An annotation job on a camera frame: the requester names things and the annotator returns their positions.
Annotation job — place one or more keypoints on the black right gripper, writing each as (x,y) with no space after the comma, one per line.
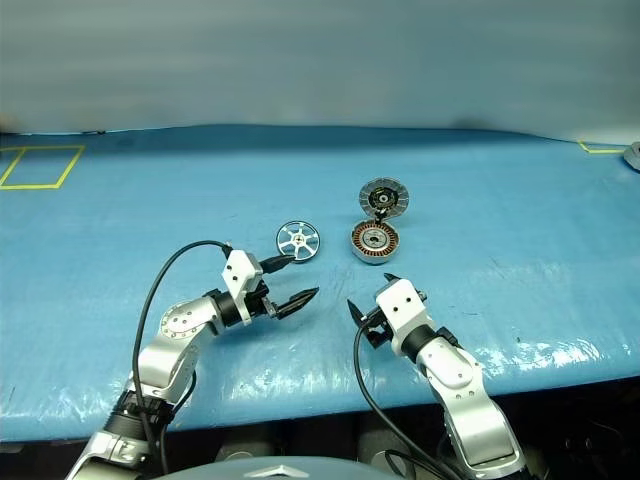
(377,330)

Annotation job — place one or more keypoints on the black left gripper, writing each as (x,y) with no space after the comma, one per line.
(260,305)

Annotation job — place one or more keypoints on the silver spoked rotor disc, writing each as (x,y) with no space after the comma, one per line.
(299,241)

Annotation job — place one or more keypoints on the motor stator with copper windings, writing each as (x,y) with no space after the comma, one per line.
(374,244)

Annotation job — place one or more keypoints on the silver finned motor end cover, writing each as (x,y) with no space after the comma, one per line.
(385,198)

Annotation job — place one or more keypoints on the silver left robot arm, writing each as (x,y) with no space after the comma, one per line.
(165,360)

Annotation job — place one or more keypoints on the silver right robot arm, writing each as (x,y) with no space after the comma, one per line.
(465,395)

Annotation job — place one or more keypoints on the blue plastic table cover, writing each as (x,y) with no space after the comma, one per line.
(150,210)

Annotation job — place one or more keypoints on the grey robot torso with emblem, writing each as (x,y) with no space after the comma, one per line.
(280,470)

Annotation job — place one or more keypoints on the yellow tape rectangle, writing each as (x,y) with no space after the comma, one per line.
(65,175)

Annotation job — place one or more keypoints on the grey metal part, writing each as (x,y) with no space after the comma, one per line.
(634,156)

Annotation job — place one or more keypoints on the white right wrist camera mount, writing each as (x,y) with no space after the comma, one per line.
(402,307)

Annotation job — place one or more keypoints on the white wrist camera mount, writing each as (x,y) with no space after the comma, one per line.
(239,272)
(402,307)

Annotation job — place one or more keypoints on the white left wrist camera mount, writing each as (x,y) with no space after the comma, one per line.
(239,272)

